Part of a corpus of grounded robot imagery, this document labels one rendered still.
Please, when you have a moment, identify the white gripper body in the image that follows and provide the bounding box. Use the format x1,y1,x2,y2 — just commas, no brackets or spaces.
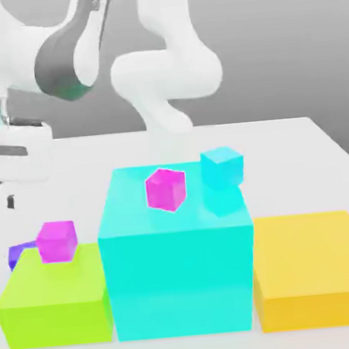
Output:
0,123,57,185

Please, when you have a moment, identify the small blue cube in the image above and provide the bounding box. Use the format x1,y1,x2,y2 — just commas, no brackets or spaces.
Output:
6,240,41,273

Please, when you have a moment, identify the small magenta cube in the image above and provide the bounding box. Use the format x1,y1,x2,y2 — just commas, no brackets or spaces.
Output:
34,219,80,265
143,166,189,215

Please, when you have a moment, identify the small cyan cube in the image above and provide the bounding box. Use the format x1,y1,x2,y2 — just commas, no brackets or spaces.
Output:
199,144,247,192

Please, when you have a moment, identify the large green box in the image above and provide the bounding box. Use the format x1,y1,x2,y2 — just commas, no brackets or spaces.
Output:
0,241,116,349

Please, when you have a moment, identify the large cyan box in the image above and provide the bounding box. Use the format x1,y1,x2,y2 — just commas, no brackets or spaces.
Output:
91,155,264,345

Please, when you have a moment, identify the large yellow box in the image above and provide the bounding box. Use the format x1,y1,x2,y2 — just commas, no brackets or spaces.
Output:
246,209,349,335

